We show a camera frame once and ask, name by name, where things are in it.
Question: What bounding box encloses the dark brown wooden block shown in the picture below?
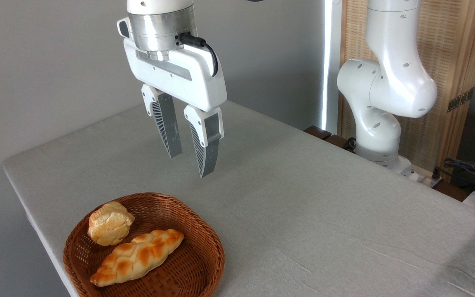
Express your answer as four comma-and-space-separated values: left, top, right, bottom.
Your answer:
303, 125, 332, 141
324, 134, 356, 153

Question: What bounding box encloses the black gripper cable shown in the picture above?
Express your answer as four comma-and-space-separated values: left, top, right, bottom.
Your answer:
176, 32, 219, 78

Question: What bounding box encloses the round pale bread roll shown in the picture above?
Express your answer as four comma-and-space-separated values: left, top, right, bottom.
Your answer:
87, 201, 135, 247

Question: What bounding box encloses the dark metal screen hinge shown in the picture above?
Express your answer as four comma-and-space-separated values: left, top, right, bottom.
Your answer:
447, 87, 475, 113

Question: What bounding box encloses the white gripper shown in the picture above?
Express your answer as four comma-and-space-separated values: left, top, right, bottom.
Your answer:
117, 16, 228, 179

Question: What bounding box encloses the braided golden bread loaf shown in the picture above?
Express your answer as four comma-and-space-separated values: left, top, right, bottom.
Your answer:
90, 229, 185, 288

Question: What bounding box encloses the black cable bundle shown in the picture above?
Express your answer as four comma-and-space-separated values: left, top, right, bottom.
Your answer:
432, 158, 475, 195

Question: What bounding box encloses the wooden slatted screen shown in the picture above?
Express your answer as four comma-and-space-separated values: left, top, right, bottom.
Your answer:
338, 0, 475, 183

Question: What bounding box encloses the brown wicker basket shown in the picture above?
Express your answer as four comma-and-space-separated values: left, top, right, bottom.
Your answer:
63, 192, 226, 297

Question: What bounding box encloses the grey tablecloth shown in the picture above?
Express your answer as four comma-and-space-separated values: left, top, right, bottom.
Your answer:
2, 100, 475, 297

